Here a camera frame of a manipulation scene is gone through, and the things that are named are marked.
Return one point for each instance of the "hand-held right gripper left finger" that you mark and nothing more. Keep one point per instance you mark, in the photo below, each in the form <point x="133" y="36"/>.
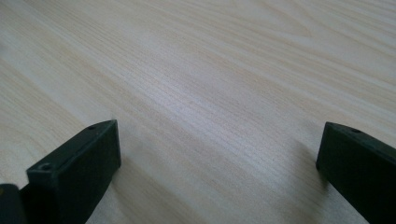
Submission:
<point x="77" y="174"/>

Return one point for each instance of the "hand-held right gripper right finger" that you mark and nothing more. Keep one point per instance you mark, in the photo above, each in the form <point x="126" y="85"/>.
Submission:
<point x="361" y="168"/>

